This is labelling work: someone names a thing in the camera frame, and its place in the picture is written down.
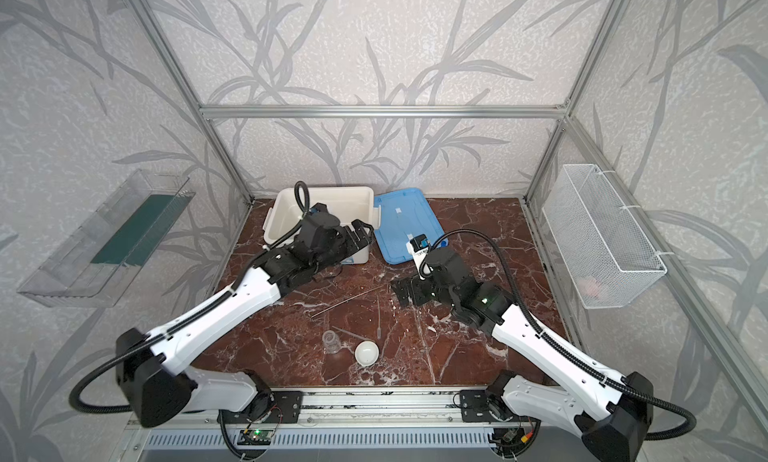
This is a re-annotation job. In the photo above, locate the small clear beaker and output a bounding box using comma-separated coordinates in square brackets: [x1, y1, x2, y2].
[322, 330, 342, 355]

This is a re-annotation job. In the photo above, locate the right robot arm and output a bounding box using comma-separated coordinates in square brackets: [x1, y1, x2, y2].
[392, 236, 697, 461]

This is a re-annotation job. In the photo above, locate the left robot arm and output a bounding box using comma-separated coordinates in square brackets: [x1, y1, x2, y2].
[68, 203, 374, 428]

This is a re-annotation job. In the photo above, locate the metal stirring rod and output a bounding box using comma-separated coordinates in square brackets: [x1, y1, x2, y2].
[309, 284, 384, 320]

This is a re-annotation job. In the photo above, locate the blue plastic lid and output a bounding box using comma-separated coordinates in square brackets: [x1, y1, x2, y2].
[374, 188, 444, 265]

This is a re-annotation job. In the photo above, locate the glass stirring rod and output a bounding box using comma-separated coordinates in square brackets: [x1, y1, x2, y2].
[376, 299, 382, 340]

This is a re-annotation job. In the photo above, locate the clear plastic pipette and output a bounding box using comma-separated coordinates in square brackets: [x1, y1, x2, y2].
[332, 326, 368, 341]

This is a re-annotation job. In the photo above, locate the white ceramic bowl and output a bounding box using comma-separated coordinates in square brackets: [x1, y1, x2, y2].
[354, 340, 380, 367]

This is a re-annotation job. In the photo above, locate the right circuit board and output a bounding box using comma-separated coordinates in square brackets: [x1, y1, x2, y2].
[491, 428, 535, 447]

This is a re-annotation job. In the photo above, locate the green circuit board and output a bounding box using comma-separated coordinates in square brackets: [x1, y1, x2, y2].
[237, 429, 275, 446]

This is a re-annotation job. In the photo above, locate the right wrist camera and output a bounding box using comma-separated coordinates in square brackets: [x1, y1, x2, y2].
[406, 234, 430, 263]

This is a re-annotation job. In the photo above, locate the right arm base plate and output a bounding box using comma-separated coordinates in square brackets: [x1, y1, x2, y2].
[455, 389, 504, 423]

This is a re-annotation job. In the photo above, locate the white wire basket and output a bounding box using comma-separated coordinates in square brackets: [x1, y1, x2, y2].
[542, 164, 667, 309]

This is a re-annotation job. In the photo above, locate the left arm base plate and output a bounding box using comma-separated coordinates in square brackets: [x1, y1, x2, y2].
[242, 390, 304, 424]

